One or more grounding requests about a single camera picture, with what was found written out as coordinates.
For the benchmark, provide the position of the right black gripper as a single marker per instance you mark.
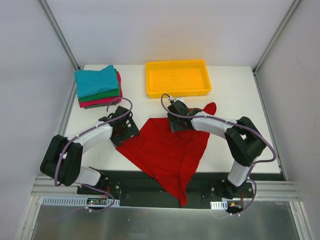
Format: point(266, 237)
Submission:
point(176, 125)

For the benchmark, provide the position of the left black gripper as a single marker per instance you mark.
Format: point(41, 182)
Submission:
point(130, 135)

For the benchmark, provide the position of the red t shirt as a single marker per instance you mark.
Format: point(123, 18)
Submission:
point(171, 158)

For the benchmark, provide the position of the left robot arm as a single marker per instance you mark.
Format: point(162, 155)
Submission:
point(63, 158)

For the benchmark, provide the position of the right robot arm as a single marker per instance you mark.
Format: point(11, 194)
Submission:
point(241, 137)

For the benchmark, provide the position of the folded magenta t shirt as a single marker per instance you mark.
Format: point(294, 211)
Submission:
point(99, 101)

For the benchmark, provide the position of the folded grey t shirt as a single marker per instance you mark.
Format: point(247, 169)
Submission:
point(103, 104)

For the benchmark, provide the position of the folded green t shirt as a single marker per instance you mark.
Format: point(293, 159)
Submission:
point(107, 94)

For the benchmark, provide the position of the yellow plastic bin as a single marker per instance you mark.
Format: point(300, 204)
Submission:
point(178, 78)

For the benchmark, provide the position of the folded teal t shirt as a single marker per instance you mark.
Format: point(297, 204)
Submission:
point(91, 82)

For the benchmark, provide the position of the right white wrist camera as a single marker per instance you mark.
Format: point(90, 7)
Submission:
point(175, 99)

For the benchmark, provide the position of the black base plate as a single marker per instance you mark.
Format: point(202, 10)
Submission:
point(137, 189)

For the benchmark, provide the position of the right white cable duct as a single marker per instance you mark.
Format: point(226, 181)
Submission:
point(219, 205)

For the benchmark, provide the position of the white cable duct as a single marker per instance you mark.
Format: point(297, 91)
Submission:
point(67, 201)
point(219, 205)

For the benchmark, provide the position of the right aluminium frame post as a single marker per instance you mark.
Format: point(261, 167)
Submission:
point(279, 30)

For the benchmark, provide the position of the aluminium frame post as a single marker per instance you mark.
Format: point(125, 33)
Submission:
point(279, 30)
point(58, 33)

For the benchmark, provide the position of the left white cable duct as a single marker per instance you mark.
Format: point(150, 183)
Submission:
point(67, 201)

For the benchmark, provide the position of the aluminium front rail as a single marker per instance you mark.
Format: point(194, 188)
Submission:
point(286, 191)

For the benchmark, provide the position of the left aluminium frame post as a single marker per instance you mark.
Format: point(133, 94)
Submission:
point(58, 33)

